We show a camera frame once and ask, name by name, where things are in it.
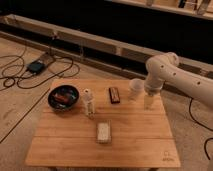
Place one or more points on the wooden table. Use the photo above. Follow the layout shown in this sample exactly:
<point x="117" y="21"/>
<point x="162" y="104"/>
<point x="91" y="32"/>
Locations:
<point x="122" y="133"/>

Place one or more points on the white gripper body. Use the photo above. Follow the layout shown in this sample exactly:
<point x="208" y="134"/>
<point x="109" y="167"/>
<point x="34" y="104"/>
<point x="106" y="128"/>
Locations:
<point x="139" y="85"/>

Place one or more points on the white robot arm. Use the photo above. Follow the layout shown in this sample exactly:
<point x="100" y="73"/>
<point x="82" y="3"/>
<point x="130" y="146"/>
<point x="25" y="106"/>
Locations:
<point x="165" y="68"/>

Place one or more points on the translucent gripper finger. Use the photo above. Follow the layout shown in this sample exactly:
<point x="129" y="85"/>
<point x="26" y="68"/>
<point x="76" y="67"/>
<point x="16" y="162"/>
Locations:
<point x="133" y="95"/>
<point x="148" y="101"/>

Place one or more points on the red object in bowl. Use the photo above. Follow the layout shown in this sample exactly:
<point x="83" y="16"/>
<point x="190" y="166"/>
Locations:
<point x="60" y="98"/>

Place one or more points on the blue power box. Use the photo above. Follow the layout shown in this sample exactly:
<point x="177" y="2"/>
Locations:
<point x="36" y="67"/>

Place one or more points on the dark ceramic bowl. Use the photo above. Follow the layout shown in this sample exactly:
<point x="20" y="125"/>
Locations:
<point x="68" y="91"/>

